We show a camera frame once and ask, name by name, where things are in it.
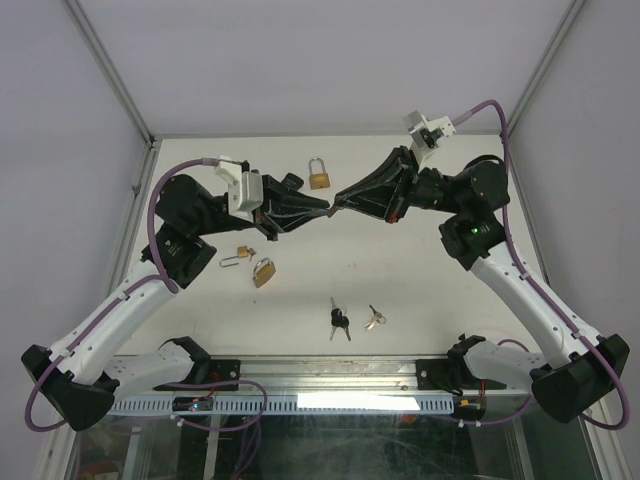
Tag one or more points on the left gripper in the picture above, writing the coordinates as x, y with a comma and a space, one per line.
277, 213

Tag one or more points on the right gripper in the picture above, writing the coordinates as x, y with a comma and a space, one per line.
388, 191

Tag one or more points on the small brass padlock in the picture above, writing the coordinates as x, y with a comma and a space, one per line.
241, 253

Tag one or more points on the silver key set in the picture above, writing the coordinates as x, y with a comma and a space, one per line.
377, 319
332, 211

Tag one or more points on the medium brass padlock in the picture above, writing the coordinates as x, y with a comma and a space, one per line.
263, 271

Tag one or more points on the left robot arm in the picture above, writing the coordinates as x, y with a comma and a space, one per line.
80, 375

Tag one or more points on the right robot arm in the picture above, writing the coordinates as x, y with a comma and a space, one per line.
575, 365

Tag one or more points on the black headed key set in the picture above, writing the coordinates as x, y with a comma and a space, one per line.
339, 321

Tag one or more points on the black padlock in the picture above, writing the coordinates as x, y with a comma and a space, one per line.
292, 181

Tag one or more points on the tall brass padlock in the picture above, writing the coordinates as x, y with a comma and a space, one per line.
318, 175

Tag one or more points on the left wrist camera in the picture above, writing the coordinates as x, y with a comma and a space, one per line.
245, 187

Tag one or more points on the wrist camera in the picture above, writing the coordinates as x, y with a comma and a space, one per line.
245, 187
425, 134

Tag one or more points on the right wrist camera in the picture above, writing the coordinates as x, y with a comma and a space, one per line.
425, 134

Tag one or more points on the aluminium mounting rail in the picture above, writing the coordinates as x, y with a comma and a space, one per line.
282, 374

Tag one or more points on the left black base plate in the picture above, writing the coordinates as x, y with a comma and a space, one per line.
203, 374

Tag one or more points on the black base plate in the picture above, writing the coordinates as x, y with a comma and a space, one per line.
203, 374
449, 375

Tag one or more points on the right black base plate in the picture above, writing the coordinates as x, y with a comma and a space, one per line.
449, 375

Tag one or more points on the white slotted cable duct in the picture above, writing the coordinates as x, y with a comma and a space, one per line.
297, 404

